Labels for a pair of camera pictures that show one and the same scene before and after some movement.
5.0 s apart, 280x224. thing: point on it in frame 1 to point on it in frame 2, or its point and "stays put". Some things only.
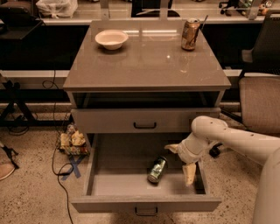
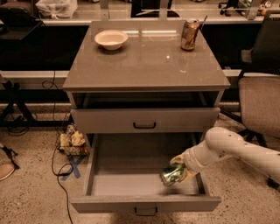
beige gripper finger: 174,148 to 178,158
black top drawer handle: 144,127 stays put
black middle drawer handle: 145,214 stays put
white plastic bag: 58,9 stays put
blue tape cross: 74,167 stays put
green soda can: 157,170 to 171,174
